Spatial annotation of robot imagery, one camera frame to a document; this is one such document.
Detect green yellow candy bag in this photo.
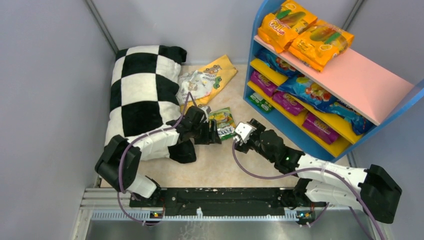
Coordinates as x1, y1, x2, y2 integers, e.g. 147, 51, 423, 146
248, 92, 274, 113

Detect purple candy bag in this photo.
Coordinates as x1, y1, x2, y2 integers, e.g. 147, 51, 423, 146
249, 70, 278, 97
271, 91, 305, 116
302, 112, 340, 145

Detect orange candy bag floor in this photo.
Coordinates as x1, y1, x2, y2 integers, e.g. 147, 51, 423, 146
288, 19, 355, 72

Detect orange candy bag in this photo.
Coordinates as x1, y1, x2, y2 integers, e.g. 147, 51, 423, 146
257, 0, 318, 53

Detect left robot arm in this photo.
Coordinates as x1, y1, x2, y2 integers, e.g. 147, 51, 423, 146
94, 106, 222, 199

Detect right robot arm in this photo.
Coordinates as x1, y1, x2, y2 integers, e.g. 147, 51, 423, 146
233, 118, 402, 224

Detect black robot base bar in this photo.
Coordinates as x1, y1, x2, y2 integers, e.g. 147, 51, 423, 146
129, 187, 326, 217

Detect blue candy bag middle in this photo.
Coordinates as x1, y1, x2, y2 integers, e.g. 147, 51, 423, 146
277, 74, 337, 113

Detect blue candy bag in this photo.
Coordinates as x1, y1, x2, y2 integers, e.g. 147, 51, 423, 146
254, 48, 300, 78
326, 99, 374, 135
277, 74, 337, 113

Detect blue yellow pink shelf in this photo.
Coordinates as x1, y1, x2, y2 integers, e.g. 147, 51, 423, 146
246, 0, 424, 162

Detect blue candy bag upper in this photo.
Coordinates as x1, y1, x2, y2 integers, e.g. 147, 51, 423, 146
254, 48, 300, 78

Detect blue candy bag right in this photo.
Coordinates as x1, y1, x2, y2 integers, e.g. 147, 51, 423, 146
326, 99, 374, 135

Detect yellow white printed cloth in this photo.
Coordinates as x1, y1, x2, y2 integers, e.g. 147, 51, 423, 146
176, 54, 238, 110

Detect black white checkered pillow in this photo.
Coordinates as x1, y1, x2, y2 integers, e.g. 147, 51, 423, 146
104, 45, 187, 145

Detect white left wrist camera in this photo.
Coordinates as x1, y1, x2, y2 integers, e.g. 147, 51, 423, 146
199, 105, 211, 122

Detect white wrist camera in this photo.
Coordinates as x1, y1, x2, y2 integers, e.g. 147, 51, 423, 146
234, 122, 256, 144
199, 105, 211, 122

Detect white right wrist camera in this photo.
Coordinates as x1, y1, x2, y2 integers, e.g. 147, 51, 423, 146
234, 122, 256, 144

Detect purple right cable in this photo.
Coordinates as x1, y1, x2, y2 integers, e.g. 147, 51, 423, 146
231, 139, 387, 240

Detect grey aluminium rail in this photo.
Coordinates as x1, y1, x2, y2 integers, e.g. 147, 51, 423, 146
71, 187, 382, 223

